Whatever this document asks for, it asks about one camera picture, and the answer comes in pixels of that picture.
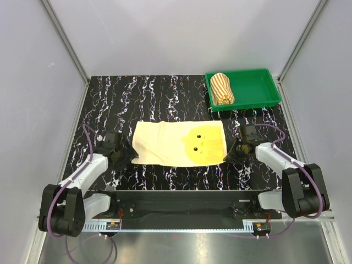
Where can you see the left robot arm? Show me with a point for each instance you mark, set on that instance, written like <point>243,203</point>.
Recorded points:
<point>71,192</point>

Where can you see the right connector box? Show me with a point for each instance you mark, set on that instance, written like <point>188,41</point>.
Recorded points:
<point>262,229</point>

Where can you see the aluminium frame rail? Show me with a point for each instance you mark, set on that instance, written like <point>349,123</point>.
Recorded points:
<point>106,214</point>

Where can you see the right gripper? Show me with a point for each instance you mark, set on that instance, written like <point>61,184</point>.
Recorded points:
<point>232,158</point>

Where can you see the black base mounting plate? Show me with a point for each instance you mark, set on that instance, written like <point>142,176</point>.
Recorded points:
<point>186,211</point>

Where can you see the left connector box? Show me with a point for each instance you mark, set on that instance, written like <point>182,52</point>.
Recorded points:
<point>113,226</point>

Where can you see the green plastic tray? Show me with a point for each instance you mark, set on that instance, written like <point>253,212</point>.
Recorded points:
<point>252,88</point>

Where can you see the orange striped towel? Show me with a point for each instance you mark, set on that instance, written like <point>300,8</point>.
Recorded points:
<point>220,89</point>

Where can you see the connector box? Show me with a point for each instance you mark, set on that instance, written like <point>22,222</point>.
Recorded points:
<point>262,229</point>
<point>113,226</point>

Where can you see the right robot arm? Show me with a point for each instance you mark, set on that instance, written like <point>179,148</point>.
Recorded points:
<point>303,192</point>

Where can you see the yellow chick towel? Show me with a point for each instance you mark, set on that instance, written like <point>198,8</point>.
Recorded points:
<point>180,144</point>

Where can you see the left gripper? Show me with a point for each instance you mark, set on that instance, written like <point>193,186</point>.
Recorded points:
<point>130,154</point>

